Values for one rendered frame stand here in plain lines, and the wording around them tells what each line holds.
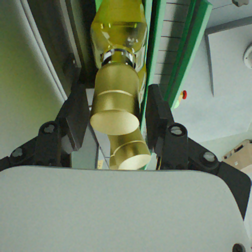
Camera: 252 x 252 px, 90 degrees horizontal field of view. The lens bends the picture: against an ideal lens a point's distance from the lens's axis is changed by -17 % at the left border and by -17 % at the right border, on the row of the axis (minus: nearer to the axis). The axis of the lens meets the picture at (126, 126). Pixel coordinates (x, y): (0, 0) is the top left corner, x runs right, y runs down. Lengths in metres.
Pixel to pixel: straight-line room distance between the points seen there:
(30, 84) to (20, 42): 0.06
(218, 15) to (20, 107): 0.54
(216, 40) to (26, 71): 0.50
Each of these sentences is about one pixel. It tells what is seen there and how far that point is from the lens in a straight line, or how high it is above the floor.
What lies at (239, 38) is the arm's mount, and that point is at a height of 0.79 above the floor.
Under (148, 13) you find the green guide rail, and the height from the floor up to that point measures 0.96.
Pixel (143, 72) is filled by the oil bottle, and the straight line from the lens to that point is 0.19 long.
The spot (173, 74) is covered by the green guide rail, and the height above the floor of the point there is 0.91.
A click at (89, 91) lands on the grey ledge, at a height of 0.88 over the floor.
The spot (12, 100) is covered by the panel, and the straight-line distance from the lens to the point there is 0.20.
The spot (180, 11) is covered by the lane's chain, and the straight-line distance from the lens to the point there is 0.37.
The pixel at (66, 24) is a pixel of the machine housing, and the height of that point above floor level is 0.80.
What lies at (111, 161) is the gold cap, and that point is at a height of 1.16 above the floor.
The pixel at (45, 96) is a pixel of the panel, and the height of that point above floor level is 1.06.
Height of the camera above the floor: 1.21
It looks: 30 degrees down
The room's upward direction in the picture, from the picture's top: 179 degrees counter-clockwise
